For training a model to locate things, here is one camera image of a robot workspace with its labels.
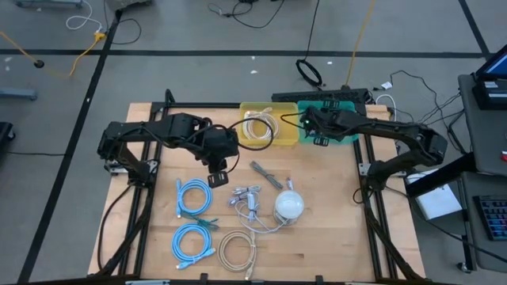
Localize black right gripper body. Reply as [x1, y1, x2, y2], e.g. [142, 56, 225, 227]
[303, 105, 345, 139]

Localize black coiled floor cable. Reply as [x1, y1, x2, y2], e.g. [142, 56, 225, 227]
[295, 0, 324, 88]

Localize white round puck device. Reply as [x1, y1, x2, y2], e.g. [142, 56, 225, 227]
[273, 190, 306, 226]

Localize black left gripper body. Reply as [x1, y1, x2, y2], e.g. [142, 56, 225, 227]
[200, 127, 241, 172]

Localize teal braided USB cable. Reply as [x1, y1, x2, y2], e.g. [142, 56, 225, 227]
[181, 211, 219, 232]

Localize white floor cable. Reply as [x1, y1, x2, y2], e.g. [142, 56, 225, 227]
[65, 0, 103, 32]

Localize black laptop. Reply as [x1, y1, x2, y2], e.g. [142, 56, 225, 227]
[473, 44, 507, 111]

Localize black keyboard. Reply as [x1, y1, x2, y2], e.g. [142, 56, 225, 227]
[474, 195, 507, 242]

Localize white looped cable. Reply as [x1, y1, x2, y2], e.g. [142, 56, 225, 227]
[375, 93, 397, 127]

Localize light blue cable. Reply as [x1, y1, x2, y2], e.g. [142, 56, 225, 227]
[170, 222, 217, 271]
[175, 177, 214, 219]

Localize black support beam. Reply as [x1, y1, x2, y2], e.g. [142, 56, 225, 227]
[406, 152, 476, 197]

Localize yellow floor cable with plug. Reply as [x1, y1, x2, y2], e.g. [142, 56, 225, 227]
[0, 30, 107, 78]

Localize grey floor bar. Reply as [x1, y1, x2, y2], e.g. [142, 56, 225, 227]
[0, 87, 39, 101]

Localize white box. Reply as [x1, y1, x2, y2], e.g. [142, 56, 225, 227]
[407, 168, 463, 221]

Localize dark grey side desk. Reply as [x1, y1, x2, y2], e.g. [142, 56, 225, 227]
[458, 73, 507, 274]

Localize beige cable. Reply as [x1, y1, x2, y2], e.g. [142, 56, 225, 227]
[216, 230, 258, 281]

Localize grey short cable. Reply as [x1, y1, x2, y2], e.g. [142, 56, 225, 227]
[249, 160, 284, 190]

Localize black tangled floor cable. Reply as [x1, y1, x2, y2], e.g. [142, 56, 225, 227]
[372, 70, 464, 155]

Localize white lamp cord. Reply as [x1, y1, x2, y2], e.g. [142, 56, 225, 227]
[232, 177, 296, 235]

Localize black power strip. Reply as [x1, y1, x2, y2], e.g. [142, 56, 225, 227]
[271, 87, 370, 105]

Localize green plastic bin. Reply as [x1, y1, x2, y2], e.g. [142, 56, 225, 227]
[297, 100, 360, 146]

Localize yellow plastic bin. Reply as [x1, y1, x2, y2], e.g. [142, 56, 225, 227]
[238, 101, 299, 146]

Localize black aluminium table frame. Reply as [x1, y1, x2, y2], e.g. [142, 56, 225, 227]
[94, 89, 427, 284]

